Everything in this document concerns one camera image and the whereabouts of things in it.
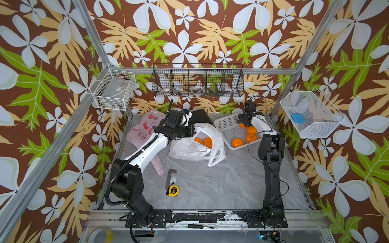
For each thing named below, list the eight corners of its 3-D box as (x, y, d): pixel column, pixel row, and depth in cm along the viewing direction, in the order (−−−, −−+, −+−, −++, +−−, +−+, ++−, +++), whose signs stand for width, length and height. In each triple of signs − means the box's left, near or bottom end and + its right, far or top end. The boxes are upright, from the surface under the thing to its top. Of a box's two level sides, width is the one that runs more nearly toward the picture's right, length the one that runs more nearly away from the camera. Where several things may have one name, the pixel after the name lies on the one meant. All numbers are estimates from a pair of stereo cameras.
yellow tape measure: (168, 196, 83) (168, 195, 81) (169, 186, 87) (169, 185, 85) (179, 196, 83) (178, 195, 81) (179, 186, 87) (179, 185, 85)
